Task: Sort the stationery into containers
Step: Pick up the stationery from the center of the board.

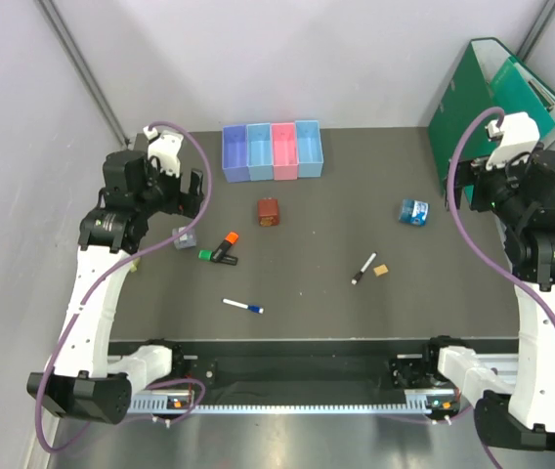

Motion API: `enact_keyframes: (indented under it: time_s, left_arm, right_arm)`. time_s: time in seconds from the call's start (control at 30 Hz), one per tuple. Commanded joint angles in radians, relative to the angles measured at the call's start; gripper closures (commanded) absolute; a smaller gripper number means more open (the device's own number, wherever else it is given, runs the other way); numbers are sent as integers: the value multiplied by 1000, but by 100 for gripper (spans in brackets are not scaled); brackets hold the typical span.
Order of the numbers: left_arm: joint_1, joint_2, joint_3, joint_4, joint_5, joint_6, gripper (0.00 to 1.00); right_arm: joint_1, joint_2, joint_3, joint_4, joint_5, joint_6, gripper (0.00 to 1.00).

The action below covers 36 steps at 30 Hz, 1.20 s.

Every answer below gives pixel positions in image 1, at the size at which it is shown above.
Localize clear staples box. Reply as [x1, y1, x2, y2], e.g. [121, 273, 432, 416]
[172, 227, 197, 250]

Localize blue slime jar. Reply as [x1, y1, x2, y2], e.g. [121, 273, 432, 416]
[398, 198, 430, 227]

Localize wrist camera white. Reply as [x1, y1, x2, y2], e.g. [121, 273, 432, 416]
[486, 112, 540, 171]
[143, 126, 184, 178]

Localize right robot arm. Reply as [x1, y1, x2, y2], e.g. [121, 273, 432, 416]
[420, 150, 555, 451]

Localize purple plastic bin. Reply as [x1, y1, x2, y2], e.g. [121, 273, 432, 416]
[222, 125, 250, 183]

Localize black cap whiteboard marker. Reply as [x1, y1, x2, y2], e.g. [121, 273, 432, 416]
[351, 251, 377, 285]

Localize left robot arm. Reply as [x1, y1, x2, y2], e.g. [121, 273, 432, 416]
[26, 147, 203, 424]

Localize brown box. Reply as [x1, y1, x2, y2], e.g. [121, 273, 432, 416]
[257, 197, 280, 227]

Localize light blue bin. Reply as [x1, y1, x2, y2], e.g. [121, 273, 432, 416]
[246, 123, 274, 182]
[295, 120, 324, 179]

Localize green cap highlighter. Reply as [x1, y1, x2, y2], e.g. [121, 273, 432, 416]
[197, 249, 239, 267]

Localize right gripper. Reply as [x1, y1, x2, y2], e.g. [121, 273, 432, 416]
[442, 147, 533, 227]

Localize blue cap whiteboard marker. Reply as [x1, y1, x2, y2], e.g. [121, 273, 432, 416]
[222, 298, 264, 315]

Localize pink plastic bin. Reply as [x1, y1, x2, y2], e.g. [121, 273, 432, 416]
[271, 122, 299, 181]

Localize teal folder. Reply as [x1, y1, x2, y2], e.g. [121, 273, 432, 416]
[491, 57, 555, 148]

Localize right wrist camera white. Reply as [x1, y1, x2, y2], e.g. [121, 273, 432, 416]
[486, 112, 540, 171]

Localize aluminium rail with cable duct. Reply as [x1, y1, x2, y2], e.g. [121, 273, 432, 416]
[128, 385, 465, 419]

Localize orange cap highlighter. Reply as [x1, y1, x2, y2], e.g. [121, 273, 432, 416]
[211, 232, 238, 263]

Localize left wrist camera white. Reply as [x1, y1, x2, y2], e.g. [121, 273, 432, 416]
[143, 126, 184, 178]

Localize small cork eraser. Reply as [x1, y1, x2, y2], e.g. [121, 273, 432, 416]
[373, 265, 389, 277]

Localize green ring binder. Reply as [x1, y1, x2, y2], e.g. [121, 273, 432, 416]
[428, 37, 555, 186]

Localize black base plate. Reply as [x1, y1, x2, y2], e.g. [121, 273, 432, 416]
[106, 339, 520, 397]

